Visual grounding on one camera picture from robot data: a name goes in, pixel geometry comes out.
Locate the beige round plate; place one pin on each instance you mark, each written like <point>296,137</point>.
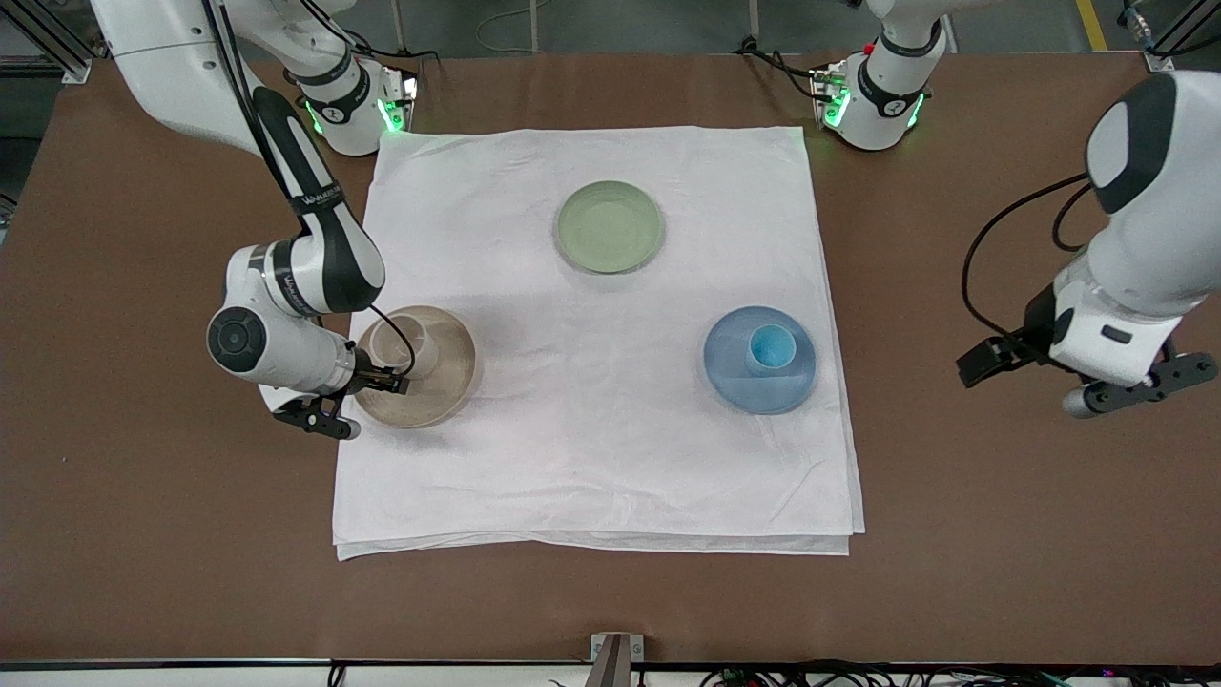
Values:
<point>448,382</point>

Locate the white cloth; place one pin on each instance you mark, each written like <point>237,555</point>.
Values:
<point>591,458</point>

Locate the blue round plate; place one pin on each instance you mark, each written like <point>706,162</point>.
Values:
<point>734,382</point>

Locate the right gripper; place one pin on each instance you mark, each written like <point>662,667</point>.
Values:
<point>366,378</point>

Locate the silver frame post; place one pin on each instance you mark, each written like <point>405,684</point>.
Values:
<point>398,24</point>
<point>533,24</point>
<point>755,17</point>

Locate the silver table edge bracket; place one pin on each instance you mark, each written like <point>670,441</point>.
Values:
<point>616,658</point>

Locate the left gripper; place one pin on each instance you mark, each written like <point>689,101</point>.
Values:
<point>1034,326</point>

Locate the blue cup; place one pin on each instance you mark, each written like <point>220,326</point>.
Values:
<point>771,348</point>

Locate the aluminium frame profile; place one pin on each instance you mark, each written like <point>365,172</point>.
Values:
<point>48,43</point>
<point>1169,33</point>

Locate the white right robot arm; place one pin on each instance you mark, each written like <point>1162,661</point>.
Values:
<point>324,258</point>

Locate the green round plate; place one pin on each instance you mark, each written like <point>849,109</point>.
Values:
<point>610,227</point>

